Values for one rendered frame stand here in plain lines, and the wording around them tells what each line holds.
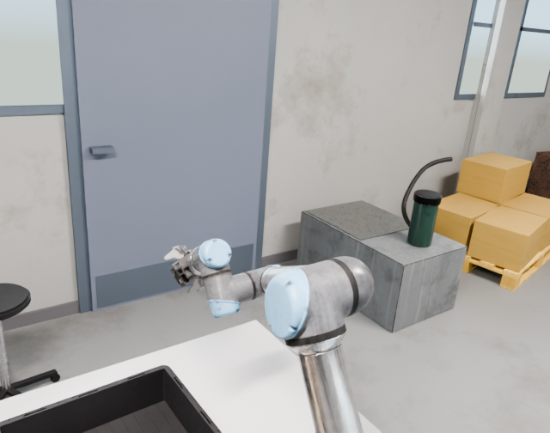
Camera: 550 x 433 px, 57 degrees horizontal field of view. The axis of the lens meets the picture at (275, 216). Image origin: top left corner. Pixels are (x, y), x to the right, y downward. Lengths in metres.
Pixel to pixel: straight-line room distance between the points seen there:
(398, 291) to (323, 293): 2.28
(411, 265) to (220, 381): 1.76
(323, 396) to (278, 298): 0.19
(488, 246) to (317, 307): 3.38
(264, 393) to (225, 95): 2.10
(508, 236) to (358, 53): 1.76
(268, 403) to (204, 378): 0.22
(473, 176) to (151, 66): 2.97
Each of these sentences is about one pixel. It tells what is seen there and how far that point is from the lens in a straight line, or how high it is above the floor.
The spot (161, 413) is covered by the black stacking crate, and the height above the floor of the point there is 0.83.
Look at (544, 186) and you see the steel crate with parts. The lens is 6.10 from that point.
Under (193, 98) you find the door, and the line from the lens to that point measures 3.16.
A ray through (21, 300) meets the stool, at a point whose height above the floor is 0.56.
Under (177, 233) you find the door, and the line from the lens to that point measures 3.36.
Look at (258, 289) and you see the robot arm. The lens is 1.30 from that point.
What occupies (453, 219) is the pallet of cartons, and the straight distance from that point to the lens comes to 4.29.
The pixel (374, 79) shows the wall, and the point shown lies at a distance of 4.13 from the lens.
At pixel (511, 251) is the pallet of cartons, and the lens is 4.16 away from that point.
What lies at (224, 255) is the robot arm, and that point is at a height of 1.21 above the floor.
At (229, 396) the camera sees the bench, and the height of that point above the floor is 0.70.
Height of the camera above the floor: 1.75
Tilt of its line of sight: 21 degrees down
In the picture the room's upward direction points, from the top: 4 degrees clockwise
